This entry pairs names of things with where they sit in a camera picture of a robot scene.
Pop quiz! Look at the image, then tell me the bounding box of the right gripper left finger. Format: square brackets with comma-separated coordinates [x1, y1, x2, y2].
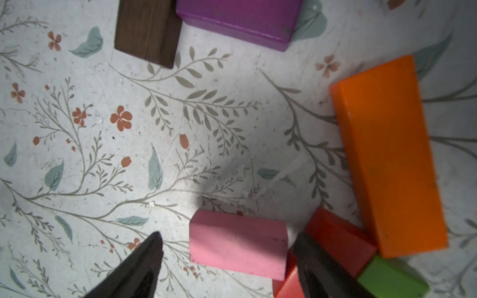
[85, 231, 163, 298]

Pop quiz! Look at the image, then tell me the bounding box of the purple block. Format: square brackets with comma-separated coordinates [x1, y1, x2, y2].
[176, 0, 303, 52]

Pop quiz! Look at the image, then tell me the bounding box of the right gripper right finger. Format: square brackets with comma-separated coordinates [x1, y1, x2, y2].
[293, 232, 374, 298]

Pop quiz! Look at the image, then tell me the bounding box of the orange block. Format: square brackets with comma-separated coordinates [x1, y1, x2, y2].
[329, 55, 448, 258]

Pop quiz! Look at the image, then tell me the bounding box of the floral table mat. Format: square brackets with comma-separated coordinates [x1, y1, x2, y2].
[1, 1, 477, 298]

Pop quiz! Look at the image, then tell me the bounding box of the pink block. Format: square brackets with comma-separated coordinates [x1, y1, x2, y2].
[189, 210, 288, 281]

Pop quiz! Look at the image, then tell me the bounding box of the red block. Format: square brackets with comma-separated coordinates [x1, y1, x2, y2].
[273, 207, 377, 298]

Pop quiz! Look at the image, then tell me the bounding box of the green block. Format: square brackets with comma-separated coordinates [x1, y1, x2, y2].
[357, 255, 431, 298]

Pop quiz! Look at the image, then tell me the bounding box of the brown block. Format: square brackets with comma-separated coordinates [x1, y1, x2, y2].
[114, 0, 182, 69]

